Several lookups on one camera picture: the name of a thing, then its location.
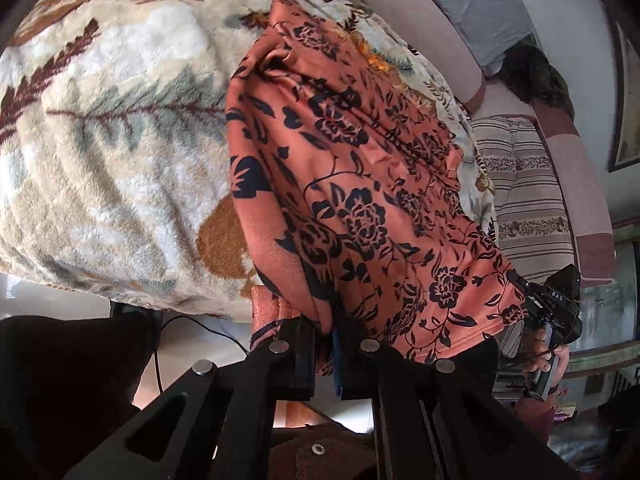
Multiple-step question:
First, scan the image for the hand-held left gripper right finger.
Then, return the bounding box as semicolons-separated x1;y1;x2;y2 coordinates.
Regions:
331;310;576;480

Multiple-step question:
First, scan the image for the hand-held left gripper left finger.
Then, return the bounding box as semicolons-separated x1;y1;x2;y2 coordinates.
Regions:
65;319;317;480

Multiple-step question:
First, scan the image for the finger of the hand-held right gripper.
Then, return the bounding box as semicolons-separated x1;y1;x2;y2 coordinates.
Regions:
506;269;532;302

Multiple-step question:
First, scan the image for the orange floral garment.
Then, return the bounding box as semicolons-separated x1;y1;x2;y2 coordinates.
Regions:
224;0;529;377

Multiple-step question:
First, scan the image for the person's right forearm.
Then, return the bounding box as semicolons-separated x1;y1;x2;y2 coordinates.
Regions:
513;389;557;445

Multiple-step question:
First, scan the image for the person's right hand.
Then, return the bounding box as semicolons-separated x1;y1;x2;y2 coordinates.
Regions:
521;327;571;397

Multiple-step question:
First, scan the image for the brown buttoned cloth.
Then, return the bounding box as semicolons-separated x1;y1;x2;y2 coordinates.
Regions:
269;421;377;480

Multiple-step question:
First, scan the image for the striped beige pillow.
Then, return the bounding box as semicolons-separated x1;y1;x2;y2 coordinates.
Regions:
471;116;576;286

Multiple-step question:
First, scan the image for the dark furry cloth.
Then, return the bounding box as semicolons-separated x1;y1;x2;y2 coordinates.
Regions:
499;42;575;117

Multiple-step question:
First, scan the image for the dark maroon cloth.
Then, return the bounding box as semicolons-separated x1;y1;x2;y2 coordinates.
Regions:
0;312;157;480

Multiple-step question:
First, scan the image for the grey pillow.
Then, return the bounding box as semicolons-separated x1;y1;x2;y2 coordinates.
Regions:
400;0;533;77

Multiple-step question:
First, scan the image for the leaf print fleece blanket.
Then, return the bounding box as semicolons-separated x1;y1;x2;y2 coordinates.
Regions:
0;0;497;322

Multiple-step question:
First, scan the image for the black cable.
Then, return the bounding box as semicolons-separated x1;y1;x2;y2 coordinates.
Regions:
149;310;252;392

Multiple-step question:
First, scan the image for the framed wall picture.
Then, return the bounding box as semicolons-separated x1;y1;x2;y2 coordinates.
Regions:
607;19;640;174

